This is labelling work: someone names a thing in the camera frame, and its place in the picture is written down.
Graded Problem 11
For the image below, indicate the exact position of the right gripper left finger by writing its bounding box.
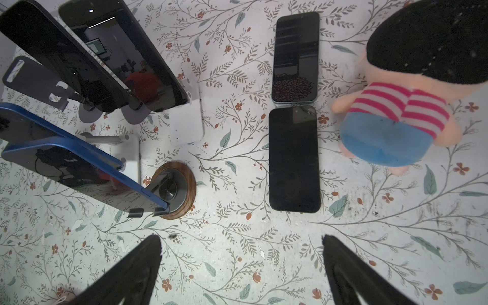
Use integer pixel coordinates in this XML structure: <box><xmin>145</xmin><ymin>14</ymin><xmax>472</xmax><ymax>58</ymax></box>
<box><xmin>67</xmin><ymin>235</ymin><xmax>161</xmax><ymax>304</ymax></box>

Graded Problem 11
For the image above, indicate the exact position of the purple back middle stand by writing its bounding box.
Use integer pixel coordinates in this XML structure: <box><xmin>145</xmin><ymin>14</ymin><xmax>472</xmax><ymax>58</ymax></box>
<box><xmin>78</xmin><ymin>104</ymin><xmax>151</xmax><ymax>125</ymax></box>

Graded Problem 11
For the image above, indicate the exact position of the black phone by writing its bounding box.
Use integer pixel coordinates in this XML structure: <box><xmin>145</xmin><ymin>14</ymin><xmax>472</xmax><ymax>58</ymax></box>
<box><xmin>58</xmin><ymin>1</ymin><xmax>189</xmax><ymax>112</ymax></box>
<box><xmin>269</xmin><ymin>105</ymin><xmax>321</xmax><ymax>214</ymax></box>
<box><xmin>1</xmin><ymin>1</ymin><xmax>141</xmax><ymax>113</ymax></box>
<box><xmin>271</xmin><ymin>12</ymin><xmax>320</xmax><ymax>104</ymax></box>

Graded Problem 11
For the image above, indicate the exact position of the black haired doll plush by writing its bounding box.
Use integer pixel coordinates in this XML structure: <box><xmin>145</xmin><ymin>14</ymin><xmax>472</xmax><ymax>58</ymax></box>
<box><xmin>332</xmin><ymin>1</ymin><xmax>487</xmax><ymax>175</ymax></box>

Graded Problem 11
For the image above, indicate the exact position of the white front middle stand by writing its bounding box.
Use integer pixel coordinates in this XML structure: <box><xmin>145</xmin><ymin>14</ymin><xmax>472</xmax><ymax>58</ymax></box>
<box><xmin>77</xmin><ymin>132</ymin><xmax>140</xmax><ymax>183</ymax></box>

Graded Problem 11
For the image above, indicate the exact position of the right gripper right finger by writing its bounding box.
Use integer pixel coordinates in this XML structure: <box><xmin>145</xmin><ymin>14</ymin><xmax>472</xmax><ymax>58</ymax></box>
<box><xmin>322</xmin><ymin>235</ymin><xmax>414</xmax><ymax>304</ymax></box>

